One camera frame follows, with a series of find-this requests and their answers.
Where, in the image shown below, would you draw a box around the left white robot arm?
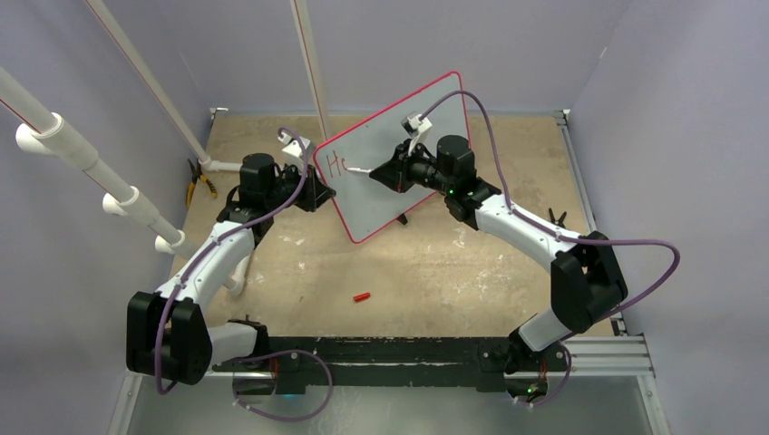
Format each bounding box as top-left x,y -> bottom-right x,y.
125,153 -> 335,392

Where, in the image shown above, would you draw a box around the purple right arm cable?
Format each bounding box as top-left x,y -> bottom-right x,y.
420,90 -> 683,323

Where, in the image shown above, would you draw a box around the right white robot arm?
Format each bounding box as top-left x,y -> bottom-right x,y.
368,135 -> 628,374

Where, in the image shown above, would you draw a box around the red framed whiteboard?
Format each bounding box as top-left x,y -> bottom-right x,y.
313,71 -> 469,244

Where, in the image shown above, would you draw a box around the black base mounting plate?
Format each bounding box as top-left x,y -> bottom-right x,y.
267,335 -> 518,396

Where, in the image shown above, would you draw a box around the yellow handled pliers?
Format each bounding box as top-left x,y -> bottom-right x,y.
185,159 -> 219,208

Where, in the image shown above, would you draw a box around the red marker cap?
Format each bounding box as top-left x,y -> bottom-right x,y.
353,292 -> 371,303

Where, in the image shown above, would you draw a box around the white pvc pipe frame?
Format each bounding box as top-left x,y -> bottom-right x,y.
0,0 -> 334,298

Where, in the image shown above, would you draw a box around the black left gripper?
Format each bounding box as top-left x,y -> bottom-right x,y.
265,160 -> 335,213

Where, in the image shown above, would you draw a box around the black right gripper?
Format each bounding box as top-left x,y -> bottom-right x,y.
373,138 -> 454,195

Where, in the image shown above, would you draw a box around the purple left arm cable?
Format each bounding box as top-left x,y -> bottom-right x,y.
153,126 -> 314,396

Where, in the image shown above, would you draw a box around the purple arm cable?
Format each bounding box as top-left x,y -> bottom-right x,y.
153,126 -> 314,396
420,90 -> 683,323

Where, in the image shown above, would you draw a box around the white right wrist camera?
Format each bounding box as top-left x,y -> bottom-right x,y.
401,113 -> 433,156

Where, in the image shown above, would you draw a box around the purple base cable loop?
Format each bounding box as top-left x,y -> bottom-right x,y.
231,349 -> 336,424

